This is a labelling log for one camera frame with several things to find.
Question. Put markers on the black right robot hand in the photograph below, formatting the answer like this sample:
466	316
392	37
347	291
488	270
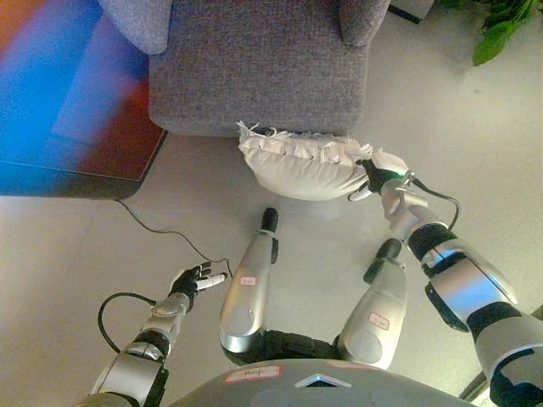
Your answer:
375	178

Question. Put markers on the silver right robot leg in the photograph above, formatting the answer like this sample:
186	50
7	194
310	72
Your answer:
377	313

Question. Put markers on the grey fabric tub armchair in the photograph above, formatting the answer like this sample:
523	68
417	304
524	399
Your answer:
263	63

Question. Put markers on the cream fringed throw pillow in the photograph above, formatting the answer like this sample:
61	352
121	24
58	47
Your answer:
305	169

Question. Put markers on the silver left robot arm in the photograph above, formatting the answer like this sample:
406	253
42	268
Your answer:
136	364

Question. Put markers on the silver left robot leg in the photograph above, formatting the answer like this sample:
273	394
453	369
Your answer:
250	288

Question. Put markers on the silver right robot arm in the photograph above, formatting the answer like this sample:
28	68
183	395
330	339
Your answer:
471	284

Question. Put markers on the dark wooden table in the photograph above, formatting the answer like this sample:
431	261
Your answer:
63	106

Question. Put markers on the green leafy potted plant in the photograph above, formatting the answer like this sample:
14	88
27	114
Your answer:
496	38

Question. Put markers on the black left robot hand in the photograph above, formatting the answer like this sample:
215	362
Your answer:
186	282

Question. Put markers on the silver robot leg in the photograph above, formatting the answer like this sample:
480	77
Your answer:
377	313
250	288

